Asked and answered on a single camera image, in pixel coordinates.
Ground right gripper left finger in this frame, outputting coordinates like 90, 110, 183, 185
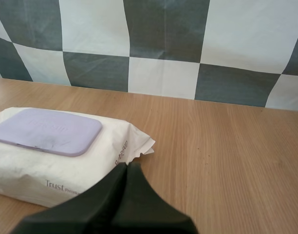
19, 163, 128, 234

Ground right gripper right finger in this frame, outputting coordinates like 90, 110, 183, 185
109, 161, 199, 234

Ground white wet wipes pack lilac lid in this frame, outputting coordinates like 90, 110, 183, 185
0, 107, 156, 208

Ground checked cloth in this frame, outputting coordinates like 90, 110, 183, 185
0, 0, 298, 112

